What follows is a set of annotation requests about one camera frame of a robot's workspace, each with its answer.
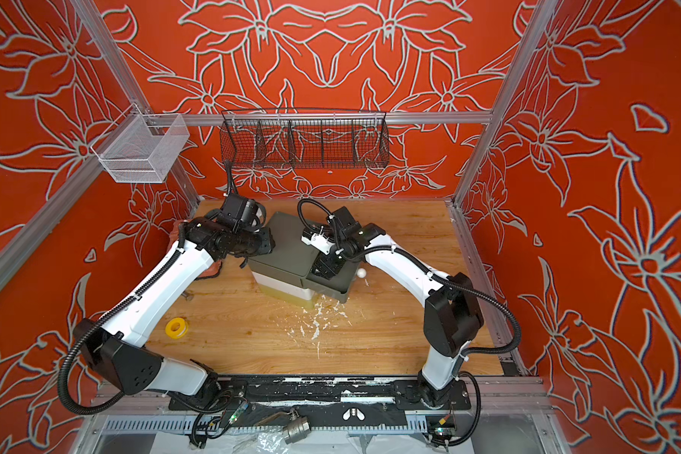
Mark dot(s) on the red plastic tool case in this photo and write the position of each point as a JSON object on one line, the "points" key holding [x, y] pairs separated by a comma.
{"points": [[195, 256]]}

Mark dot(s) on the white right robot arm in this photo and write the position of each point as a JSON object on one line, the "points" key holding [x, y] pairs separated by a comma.
{"points": [[452, 314]]}

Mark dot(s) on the metal cylindrical fitting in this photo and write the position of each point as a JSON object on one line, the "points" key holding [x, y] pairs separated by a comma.
{"points": [[296, 430]]}

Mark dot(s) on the black wire wall basket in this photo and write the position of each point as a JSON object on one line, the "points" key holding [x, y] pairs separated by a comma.
{"points": [[305, 139]]}

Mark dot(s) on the yellow tape roll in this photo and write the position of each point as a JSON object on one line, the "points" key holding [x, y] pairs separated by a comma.
{"points": [[176, 328]]}

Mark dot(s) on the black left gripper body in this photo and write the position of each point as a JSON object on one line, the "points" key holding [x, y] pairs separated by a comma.
{"points": [[250, 230]]}

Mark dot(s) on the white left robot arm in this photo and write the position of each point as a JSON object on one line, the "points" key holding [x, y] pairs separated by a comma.
{"points": [[114, 346]]}

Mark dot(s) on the white mesh wall basket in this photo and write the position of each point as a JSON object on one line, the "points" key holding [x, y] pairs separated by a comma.
{"points": [[134, 148]]}

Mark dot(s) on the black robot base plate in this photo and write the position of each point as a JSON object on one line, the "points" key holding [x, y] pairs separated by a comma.
{"points": [[361, 404]]}

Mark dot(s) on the grey top drawer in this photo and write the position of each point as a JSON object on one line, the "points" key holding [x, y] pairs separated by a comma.
{"points": [[335, 278]]}

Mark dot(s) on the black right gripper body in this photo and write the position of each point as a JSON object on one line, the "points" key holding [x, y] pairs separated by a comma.
{"points": [[329, 264]]}

